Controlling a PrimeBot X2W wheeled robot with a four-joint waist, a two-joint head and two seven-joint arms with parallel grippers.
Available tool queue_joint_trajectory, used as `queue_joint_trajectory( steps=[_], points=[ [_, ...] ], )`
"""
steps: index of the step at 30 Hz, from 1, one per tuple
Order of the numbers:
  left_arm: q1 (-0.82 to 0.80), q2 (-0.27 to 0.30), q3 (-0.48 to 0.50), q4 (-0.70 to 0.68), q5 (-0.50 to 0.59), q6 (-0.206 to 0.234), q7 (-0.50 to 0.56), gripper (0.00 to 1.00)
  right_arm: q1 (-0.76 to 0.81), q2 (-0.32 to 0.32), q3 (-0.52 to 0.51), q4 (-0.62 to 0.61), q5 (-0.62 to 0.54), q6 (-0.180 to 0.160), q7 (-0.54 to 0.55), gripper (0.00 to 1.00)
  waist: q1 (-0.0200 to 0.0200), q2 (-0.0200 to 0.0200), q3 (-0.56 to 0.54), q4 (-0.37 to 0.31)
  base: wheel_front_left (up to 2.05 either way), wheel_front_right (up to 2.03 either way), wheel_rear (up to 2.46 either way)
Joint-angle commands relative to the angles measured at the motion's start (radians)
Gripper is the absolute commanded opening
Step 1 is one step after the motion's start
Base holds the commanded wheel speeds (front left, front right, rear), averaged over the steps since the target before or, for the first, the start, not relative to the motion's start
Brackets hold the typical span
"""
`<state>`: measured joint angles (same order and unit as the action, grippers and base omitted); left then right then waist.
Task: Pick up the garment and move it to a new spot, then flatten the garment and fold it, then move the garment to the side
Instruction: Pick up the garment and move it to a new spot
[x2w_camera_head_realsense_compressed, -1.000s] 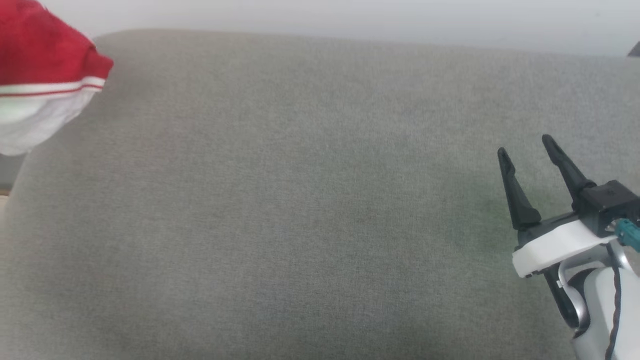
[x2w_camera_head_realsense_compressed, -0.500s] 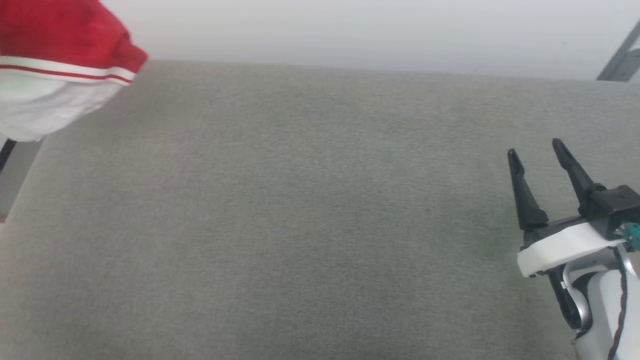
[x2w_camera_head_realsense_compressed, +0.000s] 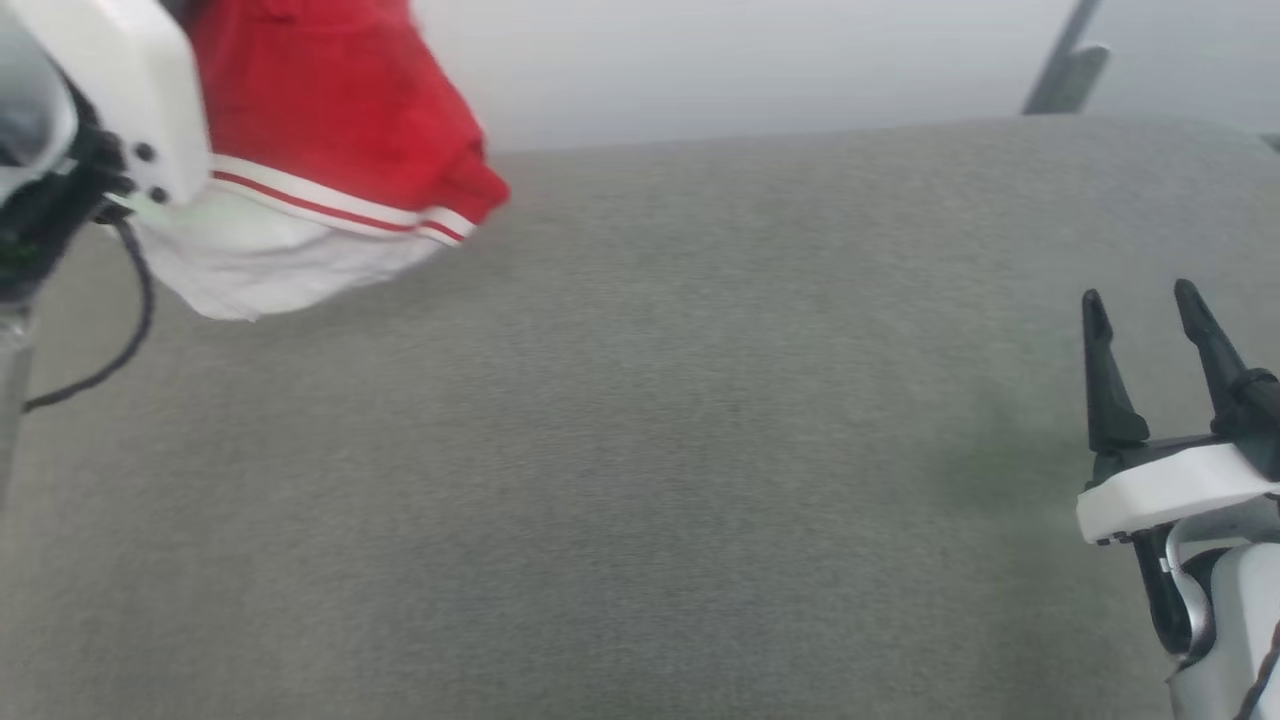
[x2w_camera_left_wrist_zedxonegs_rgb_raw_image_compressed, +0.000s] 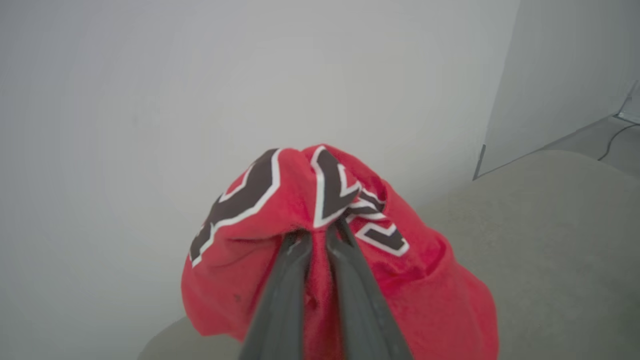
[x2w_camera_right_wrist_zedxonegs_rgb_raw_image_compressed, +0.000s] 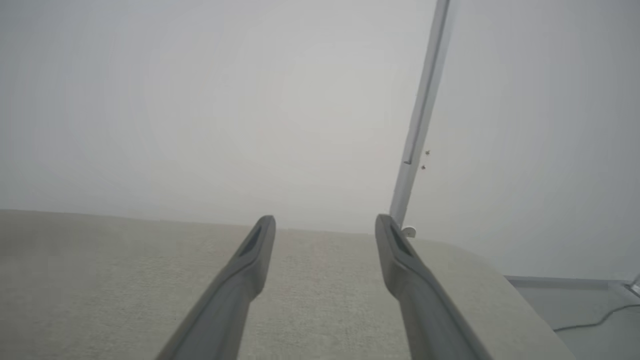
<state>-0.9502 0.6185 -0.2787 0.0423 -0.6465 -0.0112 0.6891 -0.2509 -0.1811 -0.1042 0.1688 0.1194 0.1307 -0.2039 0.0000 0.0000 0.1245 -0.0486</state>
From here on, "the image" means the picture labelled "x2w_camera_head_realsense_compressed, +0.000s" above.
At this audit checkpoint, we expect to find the red white basketball jersey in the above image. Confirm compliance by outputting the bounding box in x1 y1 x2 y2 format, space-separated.
130 0 511 322

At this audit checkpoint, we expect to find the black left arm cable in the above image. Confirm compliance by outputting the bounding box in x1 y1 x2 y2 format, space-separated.
25 215 156 413

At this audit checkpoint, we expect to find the grey metal pole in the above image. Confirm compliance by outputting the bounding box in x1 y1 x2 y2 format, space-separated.
1022 0 1111 115

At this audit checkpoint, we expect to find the grey fabric sofa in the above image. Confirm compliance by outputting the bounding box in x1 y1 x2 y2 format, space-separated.
0 115 1280 720

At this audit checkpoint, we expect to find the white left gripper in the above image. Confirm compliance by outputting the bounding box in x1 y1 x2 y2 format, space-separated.
8 0 211 208

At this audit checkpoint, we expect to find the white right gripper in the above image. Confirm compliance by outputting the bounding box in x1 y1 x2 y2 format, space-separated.
1077 279 1280 651

